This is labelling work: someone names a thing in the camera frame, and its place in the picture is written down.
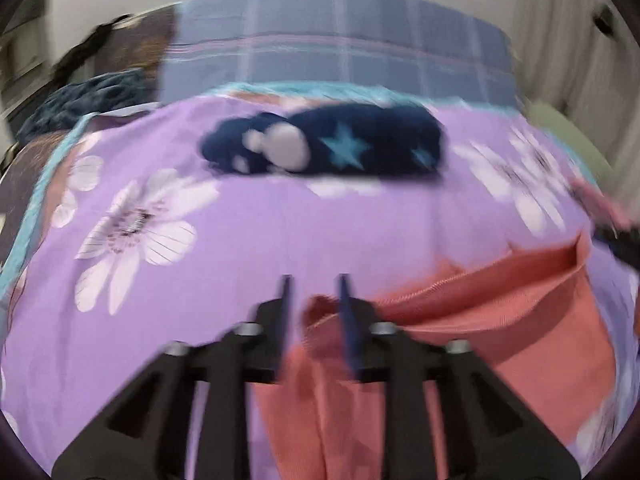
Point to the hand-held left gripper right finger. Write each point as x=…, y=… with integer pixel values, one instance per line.
x=348, y=322

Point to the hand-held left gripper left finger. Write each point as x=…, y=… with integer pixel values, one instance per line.
x=284, y=315

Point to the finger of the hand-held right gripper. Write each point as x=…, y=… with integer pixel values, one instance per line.
x=622, y=245

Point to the salmon long-sleeve bear shirt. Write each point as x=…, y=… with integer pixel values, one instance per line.
x=500, y=320

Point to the purple floral bedsheet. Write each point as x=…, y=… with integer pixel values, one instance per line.
x=200, y=270

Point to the green pillow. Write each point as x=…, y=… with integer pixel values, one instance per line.
x=570, y=135

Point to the navy star-print garment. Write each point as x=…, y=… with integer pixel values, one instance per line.
x=350, y=140

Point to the white pleated curtain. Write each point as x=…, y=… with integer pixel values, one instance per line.
x=560, y=20

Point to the dark teal fuzzy blanket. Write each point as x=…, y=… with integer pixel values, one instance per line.
x=95, y=102

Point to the blue plaid headboard cover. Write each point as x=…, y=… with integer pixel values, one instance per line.
x=325, y=25

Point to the brown patterned cover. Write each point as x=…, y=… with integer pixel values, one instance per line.
x=145, y=40

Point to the black cloth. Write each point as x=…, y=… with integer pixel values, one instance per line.
x=85, y=50

